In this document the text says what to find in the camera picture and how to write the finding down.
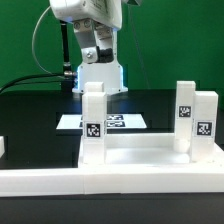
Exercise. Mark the white desk top tray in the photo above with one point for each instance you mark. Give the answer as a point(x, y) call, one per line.
point(147, 150)

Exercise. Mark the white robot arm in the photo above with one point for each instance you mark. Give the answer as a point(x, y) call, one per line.
point(111, 74)

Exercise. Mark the white left fence wall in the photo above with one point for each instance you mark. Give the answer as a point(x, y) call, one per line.
point(2, 149)

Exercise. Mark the white fence wall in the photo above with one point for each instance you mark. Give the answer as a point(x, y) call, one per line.
point(111, 180)
point(2, 149)

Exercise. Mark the white front fence wall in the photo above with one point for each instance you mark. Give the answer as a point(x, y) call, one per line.
point(111, 180)

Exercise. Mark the fiducial marker sheet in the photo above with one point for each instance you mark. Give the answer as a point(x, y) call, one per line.
point(114, 121)

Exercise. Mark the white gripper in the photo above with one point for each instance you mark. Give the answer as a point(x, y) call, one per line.
point(95, 39)

